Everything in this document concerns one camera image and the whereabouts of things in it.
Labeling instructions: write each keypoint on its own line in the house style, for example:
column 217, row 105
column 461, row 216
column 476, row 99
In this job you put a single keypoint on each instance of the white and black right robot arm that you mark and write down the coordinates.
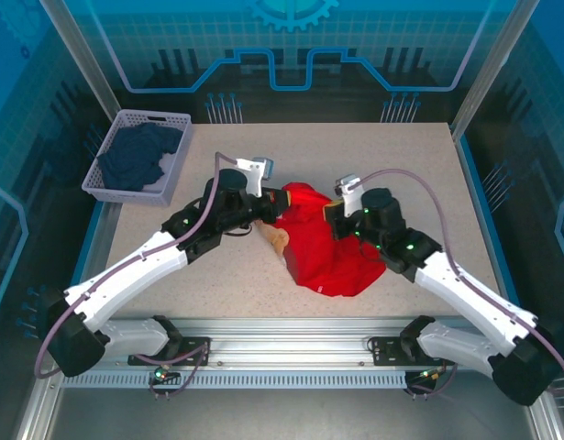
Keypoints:
column 469, row 293

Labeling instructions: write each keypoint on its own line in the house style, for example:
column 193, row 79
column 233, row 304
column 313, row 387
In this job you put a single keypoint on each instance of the blue table edge strip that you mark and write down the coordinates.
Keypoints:
column 478, row 201

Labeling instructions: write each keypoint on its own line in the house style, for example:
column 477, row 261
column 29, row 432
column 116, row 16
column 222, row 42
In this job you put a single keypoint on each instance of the small green-lit circuit board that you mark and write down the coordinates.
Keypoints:
column 164, row 375
column 430, row 375

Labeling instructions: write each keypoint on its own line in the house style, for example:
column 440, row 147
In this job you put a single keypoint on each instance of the lavender plastic basket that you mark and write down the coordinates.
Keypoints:
column 176, row 156

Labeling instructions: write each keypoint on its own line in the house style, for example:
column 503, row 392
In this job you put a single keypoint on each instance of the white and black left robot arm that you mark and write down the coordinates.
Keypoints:
column 125, row 270

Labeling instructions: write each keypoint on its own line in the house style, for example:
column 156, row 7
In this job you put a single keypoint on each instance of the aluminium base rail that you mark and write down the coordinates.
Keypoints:
column 286, row 339

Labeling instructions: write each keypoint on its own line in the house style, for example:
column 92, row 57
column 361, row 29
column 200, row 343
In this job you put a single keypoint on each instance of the red t-shirt with bear print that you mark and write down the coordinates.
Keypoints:
column 323, row 256

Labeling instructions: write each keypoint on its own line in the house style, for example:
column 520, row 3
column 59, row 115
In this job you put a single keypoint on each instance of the navy blue garment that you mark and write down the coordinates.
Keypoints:
column 135, row 156

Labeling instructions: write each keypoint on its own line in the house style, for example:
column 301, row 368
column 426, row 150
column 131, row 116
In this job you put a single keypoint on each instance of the aluminium frame post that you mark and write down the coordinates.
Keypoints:
column 492, row 64
column 80, row 59

